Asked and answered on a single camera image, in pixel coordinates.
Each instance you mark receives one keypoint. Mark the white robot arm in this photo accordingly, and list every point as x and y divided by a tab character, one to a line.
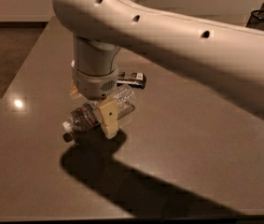
227	58

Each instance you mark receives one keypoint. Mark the black snack bar wrapper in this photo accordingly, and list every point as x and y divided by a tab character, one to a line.
134	79

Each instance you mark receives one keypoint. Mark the clear plastic water bottle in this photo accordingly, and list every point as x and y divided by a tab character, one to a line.
83	118

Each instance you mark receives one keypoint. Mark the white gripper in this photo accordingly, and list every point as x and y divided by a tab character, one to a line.
92	84

